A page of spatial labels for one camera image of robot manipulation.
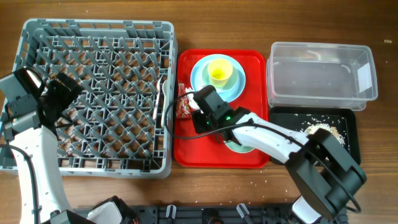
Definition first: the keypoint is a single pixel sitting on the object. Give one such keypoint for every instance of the grey dishwasher rack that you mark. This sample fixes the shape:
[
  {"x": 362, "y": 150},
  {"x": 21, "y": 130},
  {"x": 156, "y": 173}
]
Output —
[{"x": 118, "y": 63}]

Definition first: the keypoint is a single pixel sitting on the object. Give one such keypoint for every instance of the black waste tray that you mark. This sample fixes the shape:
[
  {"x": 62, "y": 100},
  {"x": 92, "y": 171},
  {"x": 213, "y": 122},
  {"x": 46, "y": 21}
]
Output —
[{"x": 283, "y": 116}]

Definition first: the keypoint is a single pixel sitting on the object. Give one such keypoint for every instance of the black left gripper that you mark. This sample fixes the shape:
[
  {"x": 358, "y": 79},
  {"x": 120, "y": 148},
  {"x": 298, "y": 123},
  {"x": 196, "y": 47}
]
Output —
[{"x": 69, "y": 96}]

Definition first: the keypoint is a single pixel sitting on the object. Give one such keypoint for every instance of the red plastic tray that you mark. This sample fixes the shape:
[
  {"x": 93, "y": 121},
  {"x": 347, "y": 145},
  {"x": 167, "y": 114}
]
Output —
[{"x": 209, "y": 151}]

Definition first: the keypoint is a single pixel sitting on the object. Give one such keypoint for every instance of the green bowl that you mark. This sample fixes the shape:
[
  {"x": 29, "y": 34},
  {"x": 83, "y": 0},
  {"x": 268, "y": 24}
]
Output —
[{"x": 238, "y": 148}]

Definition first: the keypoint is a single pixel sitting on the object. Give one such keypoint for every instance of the light blue plate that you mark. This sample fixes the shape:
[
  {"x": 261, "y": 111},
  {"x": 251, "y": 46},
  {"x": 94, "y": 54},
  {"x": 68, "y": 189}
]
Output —
[{"x": 197, "y": 82}]

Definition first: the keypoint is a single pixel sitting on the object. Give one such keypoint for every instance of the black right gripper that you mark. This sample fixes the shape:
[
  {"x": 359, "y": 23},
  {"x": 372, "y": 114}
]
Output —
[{"x": 199, "y": 126}]

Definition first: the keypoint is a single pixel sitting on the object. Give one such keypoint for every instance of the clear plastic bin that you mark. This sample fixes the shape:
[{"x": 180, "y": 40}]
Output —
[{"x": 322, "y": 75}]

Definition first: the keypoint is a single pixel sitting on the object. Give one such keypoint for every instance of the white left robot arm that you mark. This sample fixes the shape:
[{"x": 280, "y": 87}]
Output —
[{"x": 29, "y": 130}]

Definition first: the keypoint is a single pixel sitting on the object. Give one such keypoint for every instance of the light blue bowl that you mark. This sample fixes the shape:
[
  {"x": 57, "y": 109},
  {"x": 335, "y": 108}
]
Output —
[{"x": 229, "y": 85}]

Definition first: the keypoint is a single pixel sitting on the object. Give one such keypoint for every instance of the white napkin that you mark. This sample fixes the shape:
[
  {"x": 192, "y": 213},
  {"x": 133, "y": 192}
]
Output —
[{"x": 192, "y": 104}]

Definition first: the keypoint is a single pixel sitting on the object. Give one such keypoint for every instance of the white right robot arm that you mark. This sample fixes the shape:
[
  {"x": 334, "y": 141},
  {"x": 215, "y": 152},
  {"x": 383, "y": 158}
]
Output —
[{"x": 325, "y": 174}]

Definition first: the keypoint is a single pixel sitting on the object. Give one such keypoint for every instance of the white plastic spoon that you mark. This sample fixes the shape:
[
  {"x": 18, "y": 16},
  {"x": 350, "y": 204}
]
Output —
[{"x": 164, "y": 90}]

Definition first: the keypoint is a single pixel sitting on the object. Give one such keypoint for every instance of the yellow plastic cup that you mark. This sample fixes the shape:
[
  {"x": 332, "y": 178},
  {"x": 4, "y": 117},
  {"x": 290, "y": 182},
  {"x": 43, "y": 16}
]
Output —
[{"x": 220, "y": 70}]

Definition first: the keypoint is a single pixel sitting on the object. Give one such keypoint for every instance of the rice and food scraps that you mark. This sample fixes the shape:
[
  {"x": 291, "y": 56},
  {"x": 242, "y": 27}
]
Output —
[{"x": 311, "y": 123}]

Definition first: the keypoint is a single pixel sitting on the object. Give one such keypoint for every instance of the red strawberry snack wrapper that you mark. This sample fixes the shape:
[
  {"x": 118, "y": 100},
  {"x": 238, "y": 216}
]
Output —
[{"x": 183, "y": 110}]

